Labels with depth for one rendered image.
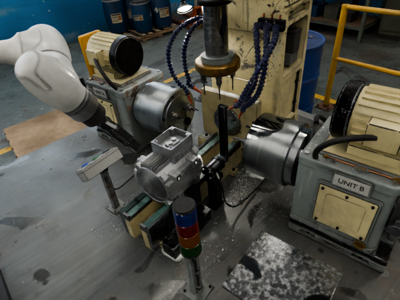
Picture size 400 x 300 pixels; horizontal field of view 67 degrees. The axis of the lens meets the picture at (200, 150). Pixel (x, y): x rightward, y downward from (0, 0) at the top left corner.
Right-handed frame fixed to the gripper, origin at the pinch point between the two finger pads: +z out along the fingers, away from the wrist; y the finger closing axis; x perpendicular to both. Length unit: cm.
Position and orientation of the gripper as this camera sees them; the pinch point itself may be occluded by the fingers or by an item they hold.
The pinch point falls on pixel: (127, 141)
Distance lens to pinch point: 106.7
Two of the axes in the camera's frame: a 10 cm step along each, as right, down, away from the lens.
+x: -4.9, 8.5, -2.1
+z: 3.8, 4.2, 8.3
